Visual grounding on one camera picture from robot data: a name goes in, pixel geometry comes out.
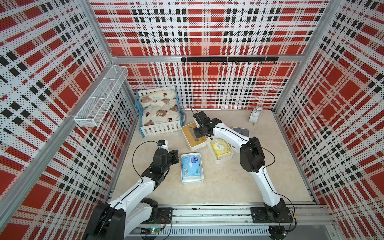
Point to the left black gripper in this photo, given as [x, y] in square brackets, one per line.
[174, 157]

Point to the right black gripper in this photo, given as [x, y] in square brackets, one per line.
[197, 134]

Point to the wooden tissue box lid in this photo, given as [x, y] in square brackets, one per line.
[193, 142]

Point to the yellow tissue paper pack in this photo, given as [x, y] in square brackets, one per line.
[220, 148]

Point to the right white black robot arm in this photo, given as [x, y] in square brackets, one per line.
[252, 160]

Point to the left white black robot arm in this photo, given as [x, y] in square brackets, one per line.
[129, 201]

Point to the bear print pillow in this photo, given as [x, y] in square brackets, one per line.
[159, 107]

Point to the white soap dispenser bottle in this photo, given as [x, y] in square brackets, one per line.
[255, 115]

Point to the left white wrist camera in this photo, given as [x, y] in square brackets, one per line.
[163, 144]

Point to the black wall hook rail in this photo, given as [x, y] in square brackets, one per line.
[236, 60]

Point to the white wire mesh shelf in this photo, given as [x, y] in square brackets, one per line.
[102, 95]

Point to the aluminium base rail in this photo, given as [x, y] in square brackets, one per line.
[148, 221]

